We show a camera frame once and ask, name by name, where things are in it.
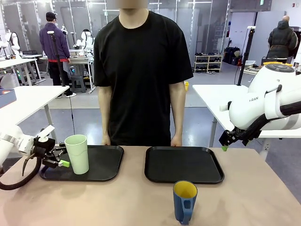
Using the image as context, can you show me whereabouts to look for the wooden background table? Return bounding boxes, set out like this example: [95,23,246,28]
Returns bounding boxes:
[243,65,261,76]

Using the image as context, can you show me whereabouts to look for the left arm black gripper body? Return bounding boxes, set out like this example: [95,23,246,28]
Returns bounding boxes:
[33,138,56,163]

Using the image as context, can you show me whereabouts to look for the person in dark puffer jacket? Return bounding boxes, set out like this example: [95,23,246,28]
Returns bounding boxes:
[267,15,299,65]

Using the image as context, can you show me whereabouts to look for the white background desk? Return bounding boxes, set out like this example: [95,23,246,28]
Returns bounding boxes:
[0,53,47,87]

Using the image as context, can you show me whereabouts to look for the black plastic tray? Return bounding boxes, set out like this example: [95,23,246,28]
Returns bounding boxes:
[144,146,225,185]
[39,145,125,182]

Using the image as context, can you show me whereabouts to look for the large white table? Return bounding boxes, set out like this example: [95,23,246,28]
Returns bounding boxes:
[192,84,301,161]

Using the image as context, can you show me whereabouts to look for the man in purple jacket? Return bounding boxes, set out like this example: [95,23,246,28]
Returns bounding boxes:
[39,11,77,98]

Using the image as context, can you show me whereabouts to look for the person in black t-shirt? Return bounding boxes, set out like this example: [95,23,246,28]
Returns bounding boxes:
[93,0,194,146]

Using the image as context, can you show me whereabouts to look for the light green plastic cup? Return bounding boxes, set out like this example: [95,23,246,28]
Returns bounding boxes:
[64,134,90,175]

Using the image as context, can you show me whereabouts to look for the white shoe rack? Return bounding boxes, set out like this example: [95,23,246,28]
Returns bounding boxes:
[194,54,223,74]

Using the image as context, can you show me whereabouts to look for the blue mug yellow inside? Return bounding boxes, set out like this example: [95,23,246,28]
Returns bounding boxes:
[173,180,198,226]

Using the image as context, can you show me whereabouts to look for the grey step stool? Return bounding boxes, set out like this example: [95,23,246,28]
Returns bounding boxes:
[70,75,87,93]

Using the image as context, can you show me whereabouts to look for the yellow plastic basket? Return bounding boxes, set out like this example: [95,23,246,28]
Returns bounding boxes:
[262,61,293,67]

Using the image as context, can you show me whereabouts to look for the black camera tripod pole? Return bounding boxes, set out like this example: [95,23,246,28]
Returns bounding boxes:
[47,30,67,88]

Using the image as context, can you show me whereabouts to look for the right arm braided cable sleeve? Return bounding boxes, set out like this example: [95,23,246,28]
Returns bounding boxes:
[234,98,301,145]

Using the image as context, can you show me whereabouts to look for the black pole with white top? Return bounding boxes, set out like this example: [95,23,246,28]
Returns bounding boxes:
[237,26,256,86]

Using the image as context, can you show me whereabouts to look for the white side table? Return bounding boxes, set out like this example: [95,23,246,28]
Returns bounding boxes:
[0,85,71,142]

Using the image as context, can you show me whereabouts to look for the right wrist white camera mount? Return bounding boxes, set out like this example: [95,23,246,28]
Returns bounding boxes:
[219,101,233,112]

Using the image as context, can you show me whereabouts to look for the person's right forearm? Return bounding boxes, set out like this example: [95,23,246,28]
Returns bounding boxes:
[98,103,112,139]

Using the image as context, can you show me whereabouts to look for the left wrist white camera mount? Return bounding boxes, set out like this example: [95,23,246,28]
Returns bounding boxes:
[37,125,56,142]

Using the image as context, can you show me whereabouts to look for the black bags pile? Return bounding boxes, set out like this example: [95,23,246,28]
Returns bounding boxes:
[222,46,242,66]

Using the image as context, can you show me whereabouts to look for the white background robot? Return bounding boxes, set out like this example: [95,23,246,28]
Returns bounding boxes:
[4,30,21,59]
[75,29,95,57]

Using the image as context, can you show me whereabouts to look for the person's left hand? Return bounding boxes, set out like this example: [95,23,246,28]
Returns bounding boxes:
[170,135,183,147]

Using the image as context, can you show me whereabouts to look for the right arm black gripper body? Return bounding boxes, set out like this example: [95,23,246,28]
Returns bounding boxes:
[219,129,236,146]

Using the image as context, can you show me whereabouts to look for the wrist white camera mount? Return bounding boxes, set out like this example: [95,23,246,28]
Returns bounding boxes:
[37,125,56,142]
[219,101,233,112]

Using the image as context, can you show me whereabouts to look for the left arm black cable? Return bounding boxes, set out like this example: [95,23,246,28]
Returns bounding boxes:
[0,150,48,191]

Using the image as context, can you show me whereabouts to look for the person's left forearm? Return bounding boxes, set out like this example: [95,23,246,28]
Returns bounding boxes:
[169,103,186,139]

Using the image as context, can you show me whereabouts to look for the orange and blue box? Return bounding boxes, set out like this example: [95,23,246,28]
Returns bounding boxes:
[0,89,17,109]

